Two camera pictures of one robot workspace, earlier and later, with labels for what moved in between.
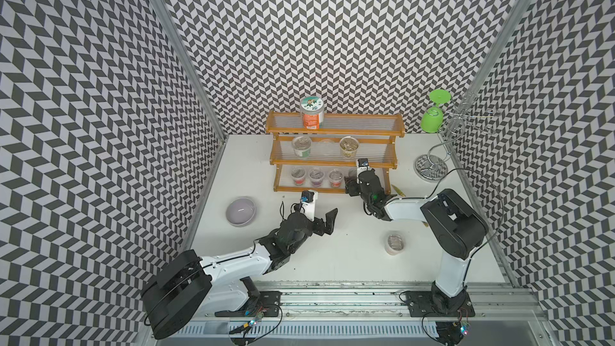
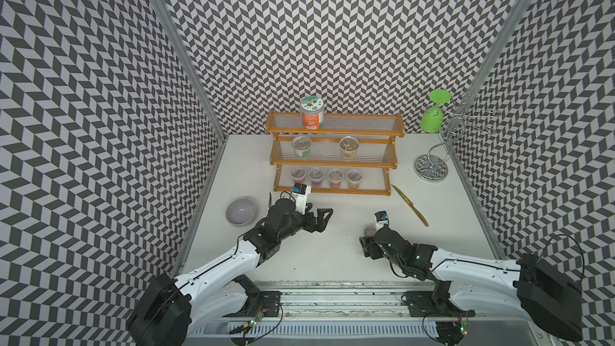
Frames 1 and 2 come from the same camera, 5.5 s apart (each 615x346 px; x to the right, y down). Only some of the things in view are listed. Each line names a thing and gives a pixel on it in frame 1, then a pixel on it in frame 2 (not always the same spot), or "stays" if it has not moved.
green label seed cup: (302, 146) stays
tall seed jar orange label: (312, 110) stays
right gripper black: (350, 186) to (369, 247)
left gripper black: (329, 222) to (320, 224)
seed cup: (335, 177) stays
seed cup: (348, 146) stays
